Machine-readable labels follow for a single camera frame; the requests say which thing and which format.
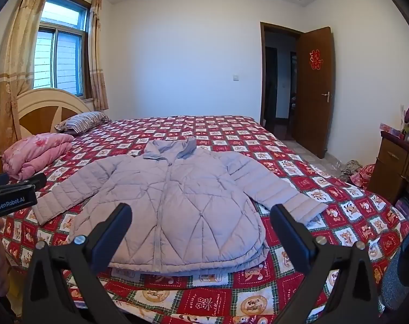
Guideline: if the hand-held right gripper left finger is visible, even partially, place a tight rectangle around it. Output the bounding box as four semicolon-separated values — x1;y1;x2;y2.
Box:
22;202;134;324

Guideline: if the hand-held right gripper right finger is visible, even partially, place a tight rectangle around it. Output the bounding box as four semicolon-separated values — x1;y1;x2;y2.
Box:
270;203;385;324

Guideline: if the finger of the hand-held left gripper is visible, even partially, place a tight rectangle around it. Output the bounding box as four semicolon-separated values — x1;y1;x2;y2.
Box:
0;172;47;193

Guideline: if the light quilted puffer jacket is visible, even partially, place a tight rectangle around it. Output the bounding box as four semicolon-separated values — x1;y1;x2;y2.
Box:
32;137;329;274

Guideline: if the patterned clothes pile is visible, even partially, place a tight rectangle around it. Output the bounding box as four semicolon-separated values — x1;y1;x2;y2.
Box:
340;160;363;181

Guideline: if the person's left hand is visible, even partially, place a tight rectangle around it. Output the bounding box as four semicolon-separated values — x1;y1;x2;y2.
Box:
0;217;11;299

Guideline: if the pink folded quilt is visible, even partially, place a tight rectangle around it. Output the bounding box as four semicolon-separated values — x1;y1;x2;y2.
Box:
2;133;75;180

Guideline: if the cream wooden headboard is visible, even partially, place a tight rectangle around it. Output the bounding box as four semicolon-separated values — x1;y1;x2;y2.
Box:
0;88;93;176

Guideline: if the striped pillow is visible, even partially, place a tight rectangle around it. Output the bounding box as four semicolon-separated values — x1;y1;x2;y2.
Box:
54;111;111;135

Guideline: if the grey cloth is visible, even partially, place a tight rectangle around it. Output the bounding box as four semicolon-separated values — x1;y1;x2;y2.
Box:
380;261;409;314

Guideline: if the purple box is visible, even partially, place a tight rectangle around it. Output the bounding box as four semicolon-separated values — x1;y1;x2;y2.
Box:
395;197;409;225

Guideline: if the wide beige floral curtain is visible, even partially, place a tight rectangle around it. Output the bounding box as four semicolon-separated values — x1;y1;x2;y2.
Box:
0;0;56;156

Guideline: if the wooden dresser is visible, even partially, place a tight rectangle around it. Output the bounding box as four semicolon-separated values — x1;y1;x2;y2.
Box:
367;130;409;206

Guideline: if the window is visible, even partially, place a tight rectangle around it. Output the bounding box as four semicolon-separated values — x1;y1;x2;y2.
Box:
32;0;92;98

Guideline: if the red checked printed blanket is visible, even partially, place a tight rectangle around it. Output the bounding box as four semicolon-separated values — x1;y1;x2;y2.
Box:
0;115;409;324

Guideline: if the brown wooden door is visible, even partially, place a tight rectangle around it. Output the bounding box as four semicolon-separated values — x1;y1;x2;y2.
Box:
294;27;336;159

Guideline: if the narrow beige floral curtain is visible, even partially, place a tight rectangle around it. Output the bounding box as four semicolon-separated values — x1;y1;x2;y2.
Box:
88;0;109;110

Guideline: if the colourful box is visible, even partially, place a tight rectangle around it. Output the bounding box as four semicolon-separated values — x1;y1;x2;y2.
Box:
379;123;406;139

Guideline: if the red paper door decoration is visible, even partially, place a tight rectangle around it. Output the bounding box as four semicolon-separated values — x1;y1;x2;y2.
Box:
309;49;323;70

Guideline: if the dark wooden door frame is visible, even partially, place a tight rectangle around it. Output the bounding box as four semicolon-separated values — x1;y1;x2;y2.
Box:
259;22;306;142

